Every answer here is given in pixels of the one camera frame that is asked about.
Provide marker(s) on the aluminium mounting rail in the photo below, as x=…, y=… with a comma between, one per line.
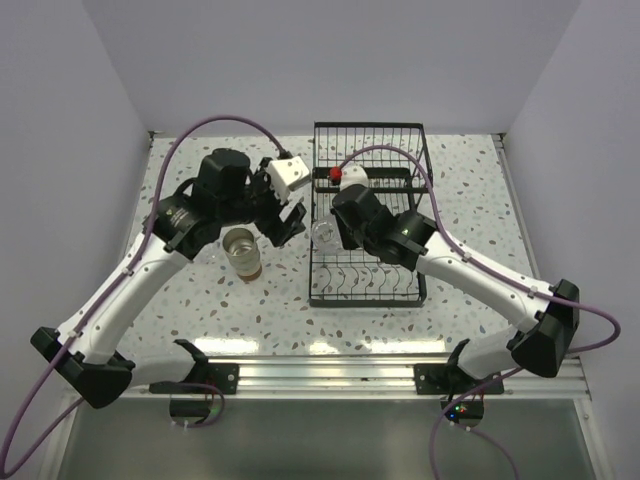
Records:
x=359, y=375

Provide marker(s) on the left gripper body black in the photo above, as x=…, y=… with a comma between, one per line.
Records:
x=266, y=200

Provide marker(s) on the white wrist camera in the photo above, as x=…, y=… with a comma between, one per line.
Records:
x=288, y=175
x=349, y=175

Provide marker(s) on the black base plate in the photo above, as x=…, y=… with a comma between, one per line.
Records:
x=441, y=379
x=222, y=376

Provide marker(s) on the black wire dish rack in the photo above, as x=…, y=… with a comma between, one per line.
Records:
x=353, y=278

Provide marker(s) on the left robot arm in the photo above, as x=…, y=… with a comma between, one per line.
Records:
x=225, y=192

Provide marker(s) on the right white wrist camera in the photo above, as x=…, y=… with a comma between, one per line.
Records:
x=349, y=175

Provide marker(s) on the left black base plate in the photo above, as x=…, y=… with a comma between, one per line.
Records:
x=222, y=376

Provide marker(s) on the clear glass back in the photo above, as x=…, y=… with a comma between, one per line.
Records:
x=325, y=235

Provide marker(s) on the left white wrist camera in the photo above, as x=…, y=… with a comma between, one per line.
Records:
x=288, y=175

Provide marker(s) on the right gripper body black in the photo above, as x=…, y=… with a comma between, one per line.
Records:
x=368, y=241

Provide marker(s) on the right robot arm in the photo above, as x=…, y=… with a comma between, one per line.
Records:
x=541, y=321

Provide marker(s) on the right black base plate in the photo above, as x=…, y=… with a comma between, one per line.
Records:
x=441, y=379

